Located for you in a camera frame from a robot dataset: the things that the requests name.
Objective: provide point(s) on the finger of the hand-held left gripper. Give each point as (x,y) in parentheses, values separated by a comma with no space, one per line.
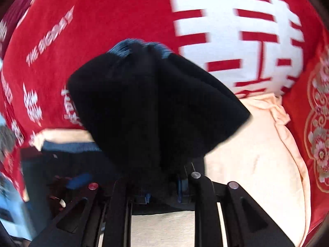
(79,180)

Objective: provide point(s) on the red embroidered pillow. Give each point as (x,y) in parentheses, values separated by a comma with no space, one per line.
(316,133)

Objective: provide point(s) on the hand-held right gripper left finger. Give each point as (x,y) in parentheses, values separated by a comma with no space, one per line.
(120,203)

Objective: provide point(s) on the black pants with floral lining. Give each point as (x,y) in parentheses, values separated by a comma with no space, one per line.
(154,108)

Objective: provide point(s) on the red printed blanket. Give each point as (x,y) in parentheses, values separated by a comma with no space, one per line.
(115,18)

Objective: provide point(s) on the cream cloth sheet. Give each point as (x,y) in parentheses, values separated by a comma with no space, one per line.
(257,159)

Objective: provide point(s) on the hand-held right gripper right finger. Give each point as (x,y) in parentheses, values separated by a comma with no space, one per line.
(180,189)

